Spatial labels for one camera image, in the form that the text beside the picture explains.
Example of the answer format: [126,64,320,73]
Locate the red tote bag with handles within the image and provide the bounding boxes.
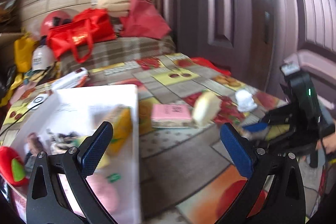
[46,9,117,63]

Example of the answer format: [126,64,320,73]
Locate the brown wooden door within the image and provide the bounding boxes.
[156,0,336,119]

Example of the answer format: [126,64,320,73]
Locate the white cardboard box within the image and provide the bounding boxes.
[10,84,141,223]

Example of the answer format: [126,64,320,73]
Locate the red strawberry plush toy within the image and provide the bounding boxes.
[0,146,29,187]

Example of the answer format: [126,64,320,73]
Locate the yellow plastic bag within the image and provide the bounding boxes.
[14,34,38,73]

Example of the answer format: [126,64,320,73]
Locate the white round charger device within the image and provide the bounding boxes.
[27,93,50,110]

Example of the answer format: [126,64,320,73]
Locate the white towel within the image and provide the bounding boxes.
[235,89,257,113]

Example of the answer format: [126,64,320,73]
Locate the cream foam roll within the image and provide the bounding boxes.
[96,0,130,18]

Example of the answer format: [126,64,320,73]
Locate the pink plush toy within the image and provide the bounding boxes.
[86,173,120,213]

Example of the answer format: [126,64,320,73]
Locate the dark red fabric bag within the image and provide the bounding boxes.
[120,0,171,40]

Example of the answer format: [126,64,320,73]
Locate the red bag beside door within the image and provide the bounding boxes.
[191,57,231,76]

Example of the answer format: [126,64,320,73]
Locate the white hard hat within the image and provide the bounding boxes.
[32,45,56,71]

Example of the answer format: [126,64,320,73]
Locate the pink tissue pack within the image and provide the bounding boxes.
[151,104,193,128]

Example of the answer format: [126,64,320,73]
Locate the red helmet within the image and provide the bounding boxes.
[40,10,72,37]

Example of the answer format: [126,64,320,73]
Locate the white rectangular device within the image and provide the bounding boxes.
[51,68,89,92]

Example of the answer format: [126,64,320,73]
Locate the fruit pattern tablecloth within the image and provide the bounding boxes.
[1,53,284,223]

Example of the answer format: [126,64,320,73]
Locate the pale yellow sponge block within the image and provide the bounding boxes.
[192,92,222,127]

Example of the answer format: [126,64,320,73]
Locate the plaid covered bench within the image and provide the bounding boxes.
[60,36,176,75]

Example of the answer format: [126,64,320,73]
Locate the person's right hand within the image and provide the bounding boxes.
[316,132,336,155]

